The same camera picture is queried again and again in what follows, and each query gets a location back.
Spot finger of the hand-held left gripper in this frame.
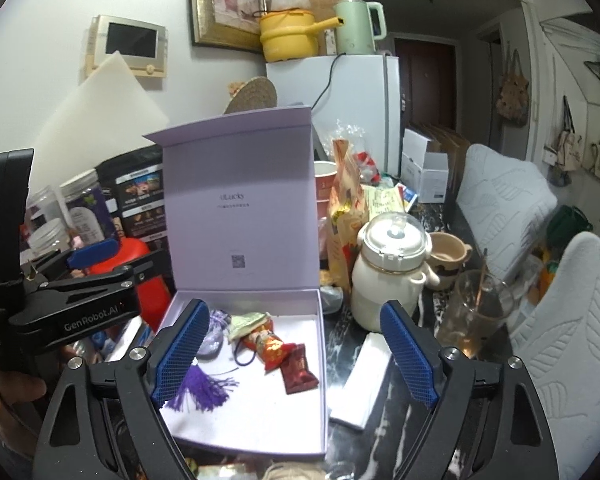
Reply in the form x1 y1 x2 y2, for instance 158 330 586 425
27 237 122 282
37 250 171 296

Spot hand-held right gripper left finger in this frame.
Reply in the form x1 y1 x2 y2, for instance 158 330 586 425
32 298 211 480

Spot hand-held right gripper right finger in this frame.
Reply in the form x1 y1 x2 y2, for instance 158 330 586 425
380 300 563 480

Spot purple sachet with tassel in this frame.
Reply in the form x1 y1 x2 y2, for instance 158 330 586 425
167 310 261 413

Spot clear zip bag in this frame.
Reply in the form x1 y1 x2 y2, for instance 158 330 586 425
328 332 396 431

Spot green snack packet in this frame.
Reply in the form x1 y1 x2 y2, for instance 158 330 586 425
227 311 273 343

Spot orange red snack packet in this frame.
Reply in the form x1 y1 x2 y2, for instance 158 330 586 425
242 327 298 373

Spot dark red snack packet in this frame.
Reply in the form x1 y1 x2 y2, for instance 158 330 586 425
279 342 320 395

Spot purple gift box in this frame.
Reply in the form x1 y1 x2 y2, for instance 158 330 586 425
142 105 328 458

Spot clear bag of twine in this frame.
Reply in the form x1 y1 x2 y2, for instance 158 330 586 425
260 460 331 480

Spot person's left hand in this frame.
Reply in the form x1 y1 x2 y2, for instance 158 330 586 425
0 347 83 438

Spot red container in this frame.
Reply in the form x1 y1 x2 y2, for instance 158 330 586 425
87 237 173 333

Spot clear jar dark contents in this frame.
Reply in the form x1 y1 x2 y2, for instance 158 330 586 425
60 167 117 250

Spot clear jar black label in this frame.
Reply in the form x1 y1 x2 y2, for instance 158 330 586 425
27 185 63 241

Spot dark coffee bag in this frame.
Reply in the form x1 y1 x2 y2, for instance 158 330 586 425
97 147 168 248

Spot glass cup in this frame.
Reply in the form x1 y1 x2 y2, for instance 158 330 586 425
436 267 523 361

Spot white lidded jar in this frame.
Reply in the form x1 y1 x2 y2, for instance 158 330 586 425
351 210 441 333

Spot beige ceramic mug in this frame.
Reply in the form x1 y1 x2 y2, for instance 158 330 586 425
425 232 473 291

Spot white foam board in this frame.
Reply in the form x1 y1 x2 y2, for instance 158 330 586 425
30 52 171 191

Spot orange snack bag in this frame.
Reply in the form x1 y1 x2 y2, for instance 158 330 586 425
327 137 371 293

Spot chair with leaf cover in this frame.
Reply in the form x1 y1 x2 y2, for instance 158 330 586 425
455 144 561 281
510 232 600 480

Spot red paper cup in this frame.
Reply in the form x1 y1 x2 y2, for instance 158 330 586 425
312 160 337 261

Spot white carton box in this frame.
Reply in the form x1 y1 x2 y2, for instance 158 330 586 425
400 127 448 203

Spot woven round trivet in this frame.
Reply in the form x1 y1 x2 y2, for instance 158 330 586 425
223 76 279 116

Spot flat cardboard sheets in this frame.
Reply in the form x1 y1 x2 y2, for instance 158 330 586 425
410 122 473 186

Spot clear plastic bag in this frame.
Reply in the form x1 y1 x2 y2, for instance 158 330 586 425
332 120 376 153

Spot white mini fridge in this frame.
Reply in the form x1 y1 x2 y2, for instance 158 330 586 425
265 52 401 178

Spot brown door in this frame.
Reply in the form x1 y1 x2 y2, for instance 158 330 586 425
395 35 458 136

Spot yellow pot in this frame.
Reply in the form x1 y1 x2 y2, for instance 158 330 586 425
258 7 343 63

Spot brown patterned tote bag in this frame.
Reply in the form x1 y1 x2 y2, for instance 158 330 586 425
496 49 531 128

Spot cardboard box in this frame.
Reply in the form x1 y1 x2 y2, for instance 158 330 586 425
300 0 348 56

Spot green kettle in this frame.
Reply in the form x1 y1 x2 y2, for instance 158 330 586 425
333 0 387 57

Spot wall intercom panel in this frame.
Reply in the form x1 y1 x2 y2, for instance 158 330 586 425
84 14 170 78

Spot black power cord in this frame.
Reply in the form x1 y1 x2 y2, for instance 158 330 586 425
310 52 351 111

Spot gold picture frame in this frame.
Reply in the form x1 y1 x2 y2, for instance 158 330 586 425
187 0 267 56

